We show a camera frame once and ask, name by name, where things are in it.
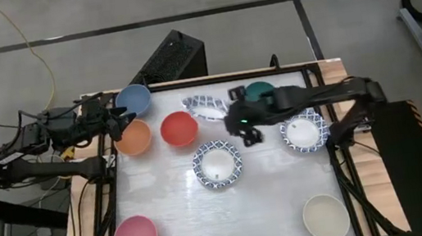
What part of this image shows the light wooden base board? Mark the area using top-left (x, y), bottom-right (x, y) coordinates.
top-left (37, 49), bottom-right (412, 236)

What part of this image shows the black table clamp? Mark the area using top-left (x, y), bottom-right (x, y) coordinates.
top-left (268, 53), bottom-right (282, 72)

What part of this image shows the black metal table frame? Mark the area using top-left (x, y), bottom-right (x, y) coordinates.
top-left (42, 51), bottom-right (409, 236)

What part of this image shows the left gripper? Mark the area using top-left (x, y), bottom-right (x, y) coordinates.
top-left (82, 94), bottom-right (141, 148)

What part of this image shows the blue plastic bowl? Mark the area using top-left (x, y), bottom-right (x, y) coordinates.
top-left (112, 81), bottom-right (155, 120)

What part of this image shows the red plastic bowl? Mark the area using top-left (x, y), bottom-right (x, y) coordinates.
top-left (157, 109), bottom-right (202, 149)

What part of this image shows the black computer tower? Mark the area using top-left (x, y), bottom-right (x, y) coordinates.
top-left (123, 25), bottom-right (209, 88)

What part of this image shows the teal plastic bowl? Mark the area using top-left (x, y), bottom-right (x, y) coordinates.
top-left (242, 79), bottom-right (278, 104)

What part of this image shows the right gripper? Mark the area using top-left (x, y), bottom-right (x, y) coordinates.
top-left (220, 96), bottom-right (273, 151)

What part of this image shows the yellow cable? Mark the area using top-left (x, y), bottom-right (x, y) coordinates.
top-left (0, 0), bottom-right (60, 116)

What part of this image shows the blue patterned paper bowl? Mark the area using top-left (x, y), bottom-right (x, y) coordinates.
top-left (189, 137), bottom-right (246, 193)
top-left (276, 104), bottom-right (333, 157)
top-left (181, 90), bottom-right (231, 126)

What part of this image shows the cream plastic bowl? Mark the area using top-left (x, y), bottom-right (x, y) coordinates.
top-left (299, 190), bottom-right (353, 236)

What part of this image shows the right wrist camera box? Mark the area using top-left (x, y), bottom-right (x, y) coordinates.
top-left (227, 85), bottom-right (247, 102)

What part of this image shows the orange plastic bowl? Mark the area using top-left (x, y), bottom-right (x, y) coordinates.
top-left (111, 116), bottom-right (156, 159)

